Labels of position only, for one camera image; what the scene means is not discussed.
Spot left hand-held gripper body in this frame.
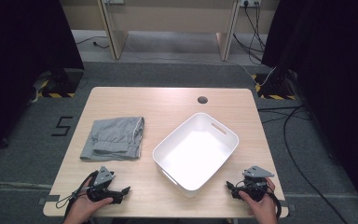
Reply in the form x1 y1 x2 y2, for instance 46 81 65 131
86 165 125 205

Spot black power cables bundle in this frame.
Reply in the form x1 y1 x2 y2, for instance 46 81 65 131
232 2 267 65

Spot white plastic basket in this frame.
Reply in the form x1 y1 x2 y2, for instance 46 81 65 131
151 112 240 198

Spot black cable with plug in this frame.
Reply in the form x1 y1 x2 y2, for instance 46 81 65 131
75 35 111 50

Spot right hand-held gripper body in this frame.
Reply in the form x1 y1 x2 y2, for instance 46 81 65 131
236 165 275 202

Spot light wooden desk frame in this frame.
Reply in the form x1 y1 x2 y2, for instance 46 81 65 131
59 0 281 63

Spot person's left hand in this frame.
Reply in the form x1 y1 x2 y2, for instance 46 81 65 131
62 181 115 224

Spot black curtain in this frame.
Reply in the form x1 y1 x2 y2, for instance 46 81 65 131
0 0 85 164
260 0 358 218

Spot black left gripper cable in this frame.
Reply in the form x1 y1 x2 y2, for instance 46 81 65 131
55 170 100 220

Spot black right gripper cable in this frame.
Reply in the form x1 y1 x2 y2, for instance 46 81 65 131
235 178 283 220

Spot grey pants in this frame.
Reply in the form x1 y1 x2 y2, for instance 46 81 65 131
79 116 145 162

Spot person's right hand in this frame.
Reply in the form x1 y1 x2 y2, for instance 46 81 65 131
238 176 280 224

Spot stand base with striped tape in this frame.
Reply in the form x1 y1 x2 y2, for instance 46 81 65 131
36 68 85 99
250 69 297 101

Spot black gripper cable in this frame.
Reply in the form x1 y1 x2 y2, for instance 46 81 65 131
235 178 283 220
55 170 100 220

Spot long black floor cable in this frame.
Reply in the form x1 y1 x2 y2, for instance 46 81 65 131
256 105 350 224

